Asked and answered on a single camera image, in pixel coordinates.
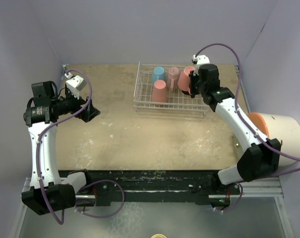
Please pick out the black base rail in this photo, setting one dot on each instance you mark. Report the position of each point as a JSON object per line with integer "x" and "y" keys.
{"x": 164, "y": 186}

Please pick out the blue cup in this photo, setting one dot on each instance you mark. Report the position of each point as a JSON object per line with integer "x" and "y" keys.
{"x": 158, "y": 74}

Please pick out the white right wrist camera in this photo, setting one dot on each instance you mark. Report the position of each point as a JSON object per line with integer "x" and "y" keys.
{"x": 200, "y": 59}

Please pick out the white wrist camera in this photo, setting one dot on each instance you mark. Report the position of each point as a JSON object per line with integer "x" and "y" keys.
{"x": 76, "y": 84}
{"x": 200, "y": 59}

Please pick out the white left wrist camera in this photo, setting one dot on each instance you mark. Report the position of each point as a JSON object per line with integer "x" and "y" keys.
{"x": 76, "y": 84}

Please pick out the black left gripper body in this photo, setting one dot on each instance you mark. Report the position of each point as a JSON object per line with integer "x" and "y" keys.
{"x": 65, "y": 105}

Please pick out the light pink mug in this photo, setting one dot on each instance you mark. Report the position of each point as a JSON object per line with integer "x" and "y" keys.
{"x": 172, "y": 78}

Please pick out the salmon pink cup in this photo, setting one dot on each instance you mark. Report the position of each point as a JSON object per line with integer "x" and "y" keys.
{"x": 159, "y": 93}

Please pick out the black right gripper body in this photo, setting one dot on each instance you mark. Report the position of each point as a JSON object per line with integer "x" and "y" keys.
{"x": 202, "y": 88}

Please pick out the white wire dish rack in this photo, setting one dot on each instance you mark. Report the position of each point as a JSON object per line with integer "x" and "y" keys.
{"x": 176, "y": 99}

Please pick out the cream cylinder with orange lid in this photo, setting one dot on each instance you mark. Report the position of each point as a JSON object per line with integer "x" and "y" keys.
{"x": 284, "y": 128}

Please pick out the yellow round object at bottom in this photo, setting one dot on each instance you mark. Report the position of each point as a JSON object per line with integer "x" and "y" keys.
{"x": 158, "y": 236}

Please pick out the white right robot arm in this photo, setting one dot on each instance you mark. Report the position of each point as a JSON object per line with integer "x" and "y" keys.
{"x": 260, "y": 155}

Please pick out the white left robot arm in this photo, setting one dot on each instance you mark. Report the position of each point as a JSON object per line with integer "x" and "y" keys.
{"x": 48, "y": 193}

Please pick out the salmon pink mug with handle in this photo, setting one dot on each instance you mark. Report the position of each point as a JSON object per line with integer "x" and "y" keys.
{"x": 184, "y": 80}

